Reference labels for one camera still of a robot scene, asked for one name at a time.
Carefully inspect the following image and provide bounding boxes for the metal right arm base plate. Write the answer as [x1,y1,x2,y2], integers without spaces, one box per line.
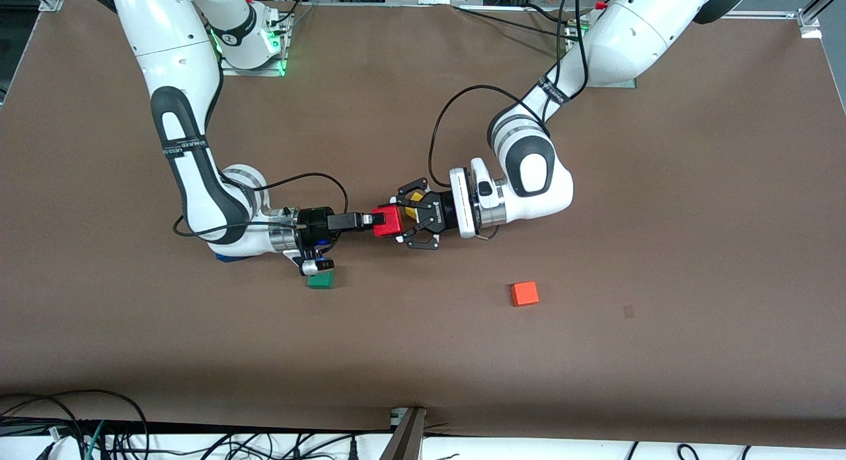
[219,11,292,77]

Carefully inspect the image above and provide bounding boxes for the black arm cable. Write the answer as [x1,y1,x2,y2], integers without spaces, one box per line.
[173,172,350,240]
[428,0,590,191]

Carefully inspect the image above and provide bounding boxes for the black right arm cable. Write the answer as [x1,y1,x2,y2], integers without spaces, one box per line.
[173,172,350,240]

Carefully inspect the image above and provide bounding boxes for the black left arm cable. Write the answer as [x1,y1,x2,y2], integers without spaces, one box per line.
[428,0,590,191]

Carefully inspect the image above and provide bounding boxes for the teal cable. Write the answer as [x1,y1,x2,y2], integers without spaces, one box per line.
[84,420,107,460]

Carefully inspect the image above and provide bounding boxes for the aluminium profile bar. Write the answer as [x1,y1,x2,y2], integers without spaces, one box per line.
[380,407,428,460]

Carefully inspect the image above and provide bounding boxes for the orange wooden block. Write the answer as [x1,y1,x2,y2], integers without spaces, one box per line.
[510,281,540,308]

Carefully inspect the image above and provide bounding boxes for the black table cable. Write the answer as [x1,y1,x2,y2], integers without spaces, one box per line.
[453,4,576,42]

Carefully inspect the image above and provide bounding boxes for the red wooden block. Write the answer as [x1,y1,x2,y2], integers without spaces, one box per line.
[371,205,405,240]

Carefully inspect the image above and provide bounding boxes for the black looped floor cable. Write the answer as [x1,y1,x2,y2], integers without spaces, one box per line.
[0,389,150,460]

